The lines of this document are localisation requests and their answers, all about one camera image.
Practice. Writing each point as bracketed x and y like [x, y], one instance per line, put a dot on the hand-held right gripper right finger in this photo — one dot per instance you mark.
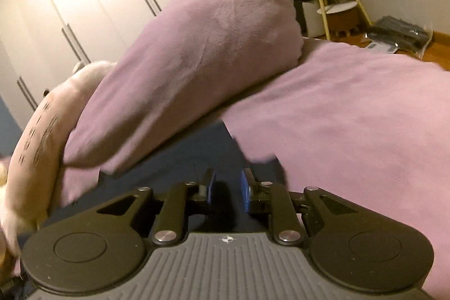
[245, 191]

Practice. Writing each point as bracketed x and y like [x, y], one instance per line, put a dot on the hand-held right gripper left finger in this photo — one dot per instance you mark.
[210, 185]

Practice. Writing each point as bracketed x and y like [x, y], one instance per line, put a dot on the navy zip jacket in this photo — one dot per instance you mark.
[197, 152]

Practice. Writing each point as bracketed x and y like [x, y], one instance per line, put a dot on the purple bed blanket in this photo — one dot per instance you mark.
[351, 117]

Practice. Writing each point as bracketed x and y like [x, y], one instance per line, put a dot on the purple rolled duvet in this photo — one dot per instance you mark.
[197, 50]

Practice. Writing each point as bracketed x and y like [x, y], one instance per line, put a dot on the long pale plush toy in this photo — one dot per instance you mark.
[38, 145]

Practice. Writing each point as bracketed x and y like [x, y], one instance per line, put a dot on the white bin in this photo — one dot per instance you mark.
[313, 19]

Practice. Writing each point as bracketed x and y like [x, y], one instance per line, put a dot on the brown round stool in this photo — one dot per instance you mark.
[344, 24]

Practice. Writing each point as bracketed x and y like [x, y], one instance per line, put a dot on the black packaged bag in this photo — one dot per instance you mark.
[400, 31]

